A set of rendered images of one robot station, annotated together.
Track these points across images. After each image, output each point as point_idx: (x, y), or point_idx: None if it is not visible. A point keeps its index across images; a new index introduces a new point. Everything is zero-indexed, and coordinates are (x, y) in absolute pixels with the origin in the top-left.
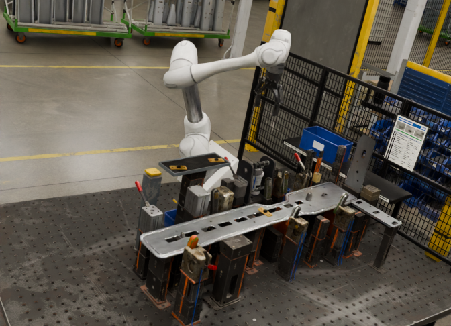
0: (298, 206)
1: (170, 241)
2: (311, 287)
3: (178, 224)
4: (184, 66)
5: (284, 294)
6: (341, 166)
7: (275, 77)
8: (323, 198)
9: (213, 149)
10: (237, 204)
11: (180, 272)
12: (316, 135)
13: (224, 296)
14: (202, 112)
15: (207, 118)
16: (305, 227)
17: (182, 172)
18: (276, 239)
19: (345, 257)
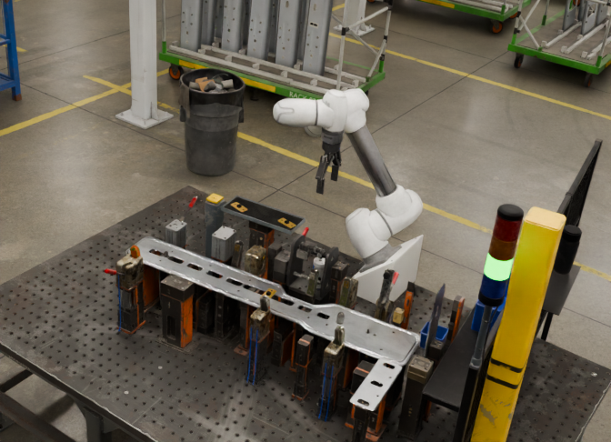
0: (265, 296)
1: None
2: (252, 401)
3: (184, 249)
4: None
5: (218, 381)
6: (475, 336)
7: (324, 145)
8: (358, 334)
9: (408, 244)
10: (275, 279)
11: None
12: None
13: (164, 333)
14: (388, 186)
15: (395, 197)
16: (255, 322)
17: (230, 211)
18: (274, 336)
19: (345, 425)
